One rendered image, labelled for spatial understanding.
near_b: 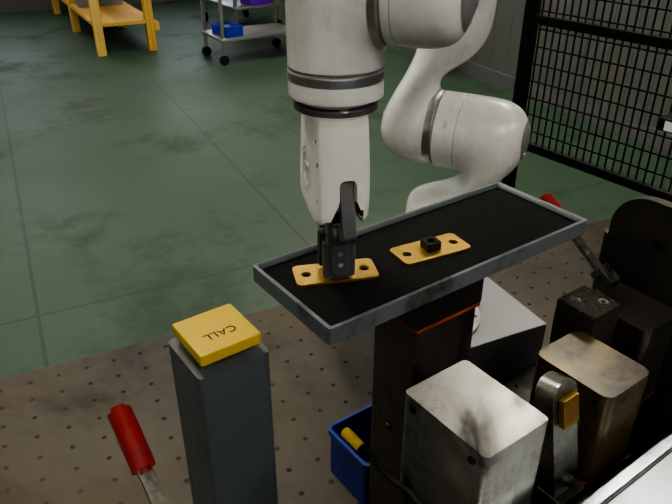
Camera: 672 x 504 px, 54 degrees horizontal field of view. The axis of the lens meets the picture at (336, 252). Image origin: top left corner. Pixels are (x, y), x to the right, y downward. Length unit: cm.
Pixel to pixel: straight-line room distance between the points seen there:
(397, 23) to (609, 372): 41
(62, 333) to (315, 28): 230
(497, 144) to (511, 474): 55
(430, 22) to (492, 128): 52
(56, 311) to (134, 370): 158
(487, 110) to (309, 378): 58
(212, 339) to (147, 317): 214
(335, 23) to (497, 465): 38
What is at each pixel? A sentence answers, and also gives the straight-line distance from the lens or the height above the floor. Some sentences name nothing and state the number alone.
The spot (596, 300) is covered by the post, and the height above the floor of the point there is 110.
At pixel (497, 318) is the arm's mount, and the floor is 79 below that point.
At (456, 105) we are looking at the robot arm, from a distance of 105.
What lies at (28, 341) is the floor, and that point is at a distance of 275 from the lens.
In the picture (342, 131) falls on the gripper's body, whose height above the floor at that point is 133.
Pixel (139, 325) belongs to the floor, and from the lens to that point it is 269.
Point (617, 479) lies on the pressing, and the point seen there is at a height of 100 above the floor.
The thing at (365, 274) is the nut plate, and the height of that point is 116.
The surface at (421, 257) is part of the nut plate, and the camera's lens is 70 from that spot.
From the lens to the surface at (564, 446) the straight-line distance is 69.
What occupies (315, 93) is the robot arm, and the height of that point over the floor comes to 136.
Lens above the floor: 151
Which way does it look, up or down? 29 degrees down
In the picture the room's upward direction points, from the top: straight up
